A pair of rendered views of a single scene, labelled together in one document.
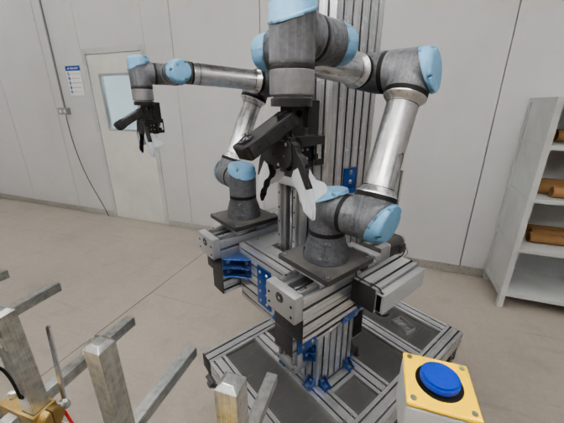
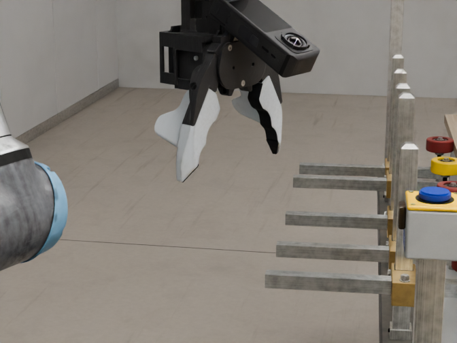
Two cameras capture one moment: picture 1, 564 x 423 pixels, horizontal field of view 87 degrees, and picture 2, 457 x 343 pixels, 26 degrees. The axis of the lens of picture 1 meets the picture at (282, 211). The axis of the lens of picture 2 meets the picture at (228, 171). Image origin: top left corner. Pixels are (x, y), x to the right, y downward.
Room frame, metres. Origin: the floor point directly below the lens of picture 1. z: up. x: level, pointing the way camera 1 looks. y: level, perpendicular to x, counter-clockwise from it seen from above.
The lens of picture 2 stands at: (0.70, 0.96, 1.58)
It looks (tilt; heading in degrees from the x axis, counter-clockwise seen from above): 15 degrees down; 260
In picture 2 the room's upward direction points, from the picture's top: straight up
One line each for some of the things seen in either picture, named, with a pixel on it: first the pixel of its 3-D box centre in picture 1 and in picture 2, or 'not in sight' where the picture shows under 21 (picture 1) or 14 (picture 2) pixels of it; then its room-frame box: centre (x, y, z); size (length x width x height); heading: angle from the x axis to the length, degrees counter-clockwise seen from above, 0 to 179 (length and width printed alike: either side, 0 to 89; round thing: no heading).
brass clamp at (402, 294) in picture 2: not in sight; (403, 282); (0.02, -0.85, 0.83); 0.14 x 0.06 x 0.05; 72
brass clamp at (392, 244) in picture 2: not in sight; (399, 252); (-0.06, -1.09, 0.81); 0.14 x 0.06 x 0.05; 72
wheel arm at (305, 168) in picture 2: not in sight; (371, 171); (-0.22, -1.81, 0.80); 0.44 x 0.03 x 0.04; 162
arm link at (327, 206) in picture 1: (330, 208); not in sight; (0.86, -0.15, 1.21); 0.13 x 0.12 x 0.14; 47
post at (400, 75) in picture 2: not in sight; (396, 154); (-0.22, -1.59, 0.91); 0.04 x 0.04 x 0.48; 72
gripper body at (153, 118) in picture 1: (148, 118); not in sight; (1.19, 0.51, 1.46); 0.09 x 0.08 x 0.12; 130
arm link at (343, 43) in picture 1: (321, 44); not in sight; (0.63, -0.07, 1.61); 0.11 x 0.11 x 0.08; 47
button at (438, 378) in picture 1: (439, 380); (434, 197); (0.24, -0.17, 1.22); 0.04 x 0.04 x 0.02
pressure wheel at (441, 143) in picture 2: not in sight; (438, 156); (-0.41, -1.75, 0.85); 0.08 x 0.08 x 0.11
